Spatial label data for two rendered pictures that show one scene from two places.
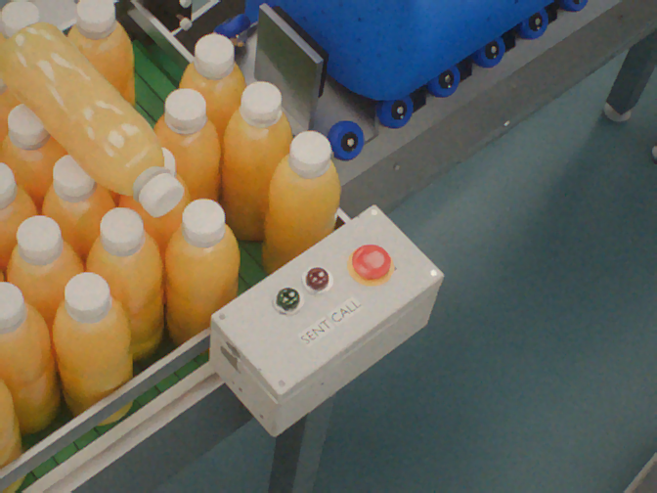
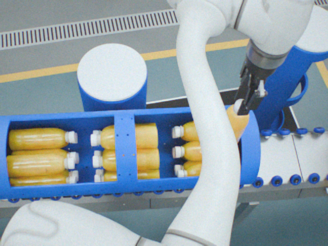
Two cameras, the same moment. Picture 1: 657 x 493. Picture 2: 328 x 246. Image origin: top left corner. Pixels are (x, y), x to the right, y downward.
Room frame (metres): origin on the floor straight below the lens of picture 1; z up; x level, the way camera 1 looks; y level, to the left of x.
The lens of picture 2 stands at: (0.92, -0.68, 2.42)
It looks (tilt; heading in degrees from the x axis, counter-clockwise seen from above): 63 degrees down; 38
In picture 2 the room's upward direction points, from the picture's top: 7 degrees clockwise
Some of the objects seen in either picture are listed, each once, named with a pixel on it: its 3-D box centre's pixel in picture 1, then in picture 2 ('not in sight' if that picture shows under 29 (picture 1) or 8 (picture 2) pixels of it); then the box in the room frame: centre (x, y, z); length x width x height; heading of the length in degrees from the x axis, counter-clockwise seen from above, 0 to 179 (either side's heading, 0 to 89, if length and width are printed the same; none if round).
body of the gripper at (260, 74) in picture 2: not in sight; (259, 66); (1.51, -0.48, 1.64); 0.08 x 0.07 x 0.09; 49
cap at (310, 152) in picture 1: (310, 152); not in sight; (0.73, 0.03, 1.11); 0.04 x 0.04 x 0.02
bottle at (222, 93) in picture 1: (211, 118); not in sight; (0.83, 0.15, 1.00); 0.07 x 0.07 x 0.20
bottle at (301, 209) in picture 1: (301, 212); not in sight; (0.73, 0.03, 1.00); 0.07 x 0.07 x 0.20
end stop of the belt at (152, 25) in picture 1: (235, 112); not in sight; (0.87, 0.13, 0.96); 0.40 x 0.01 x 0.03; 49
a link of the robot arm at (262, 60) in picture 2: not in sight; (268, 46); (1.51, -0.48, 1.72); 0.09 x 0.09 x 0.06
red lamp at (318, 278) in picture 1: (317, 277); not in sight; (0.60, 0.00, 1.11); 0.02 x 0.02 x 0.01
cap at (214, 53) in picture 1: (214, 54); not in sight; (0.83, 0.15, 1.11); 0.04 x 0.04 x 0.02
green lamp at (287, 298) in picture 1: (287, 297); not in sight; (0.57, 0.02, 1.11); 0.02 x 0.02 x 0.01
